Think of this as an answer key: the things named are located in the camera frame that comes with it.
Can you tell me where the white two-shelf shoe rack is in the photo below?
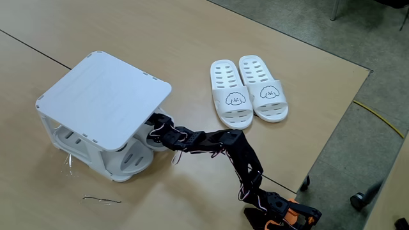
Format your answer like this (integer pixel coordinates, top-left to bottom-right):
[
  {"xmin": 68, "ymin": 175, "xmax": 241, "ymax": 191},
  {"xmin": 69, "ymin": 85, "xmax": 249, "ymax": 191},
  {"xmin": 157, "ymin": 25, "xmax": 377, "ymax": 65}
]
[{"xmin": 35, "ymin": 50, "xmax": 175, "ymax": 183}]

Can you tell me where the black object on floor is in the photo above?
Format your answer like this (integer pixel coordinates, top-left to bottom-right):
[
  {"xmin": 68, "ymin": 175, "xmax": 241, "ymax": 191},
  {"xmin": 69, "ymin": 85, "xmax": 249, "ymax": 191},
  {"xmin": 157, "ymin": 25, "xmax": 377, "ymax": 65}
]
[{"xmin": 394, "ymin": 217, "xmax": 409, "ymax": 230}]

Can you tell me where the black table castor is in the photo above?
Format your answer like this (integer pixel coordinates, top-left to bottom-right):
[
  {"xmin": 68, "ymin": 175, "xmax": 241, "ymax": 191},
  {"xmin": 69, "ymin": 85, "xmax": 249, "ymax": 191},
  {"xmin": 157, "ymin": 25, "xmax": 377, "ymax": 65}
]
[{"xmin": 299, "ymin": 174, "xmax": 311, "ymax": 192}]

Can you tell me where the black chair castor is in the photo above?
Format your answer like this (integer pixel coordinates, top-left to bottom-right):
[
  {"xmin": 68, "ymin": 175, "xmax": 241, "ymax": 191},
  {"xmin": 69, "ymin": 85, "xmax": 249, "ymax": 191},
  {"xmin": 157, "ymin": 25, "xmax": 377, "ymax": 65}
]
[{"xmin": 350, "ymin": 178, "xmax": 384, "ymax": 211}]

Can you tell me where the white dog slipper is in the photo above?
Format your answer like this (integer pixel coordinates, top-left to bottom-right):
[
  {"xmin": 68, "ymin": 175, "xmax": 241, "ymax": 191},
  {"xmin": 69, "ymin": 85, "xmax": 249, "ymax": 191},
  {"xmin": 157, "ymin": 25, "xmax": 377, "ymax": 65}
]
[
  {"xmin": 238, "ymin": 54, "xmax": 289, "ymax": 123},
  {"xmin": 210, "ymin": 59, "xmax": 254, "ymax": 130}
]

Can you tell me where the yellow floor cable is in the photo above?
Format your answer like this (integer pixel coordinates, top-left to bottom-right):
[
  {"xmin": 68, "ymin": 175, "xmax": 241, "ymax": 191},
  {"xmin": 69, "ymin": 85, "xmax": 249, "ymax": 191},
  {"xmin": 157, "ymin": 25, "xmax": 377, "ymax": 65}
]
[{"xmin": 352, "ymin": 100, "xmax": 406, "ymax": 139}]

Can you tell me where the grey metal chair leg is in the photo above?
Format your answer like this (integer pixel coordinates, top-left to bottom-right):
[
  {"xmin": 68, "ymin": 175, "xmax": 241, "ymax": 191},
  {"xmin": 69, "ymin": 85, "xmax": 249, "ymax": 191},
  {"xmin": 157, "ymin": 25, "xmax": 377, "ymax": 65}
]
[{"xmin": 330, "ymin": 0, "xmax": 341, "ymax": 22}]

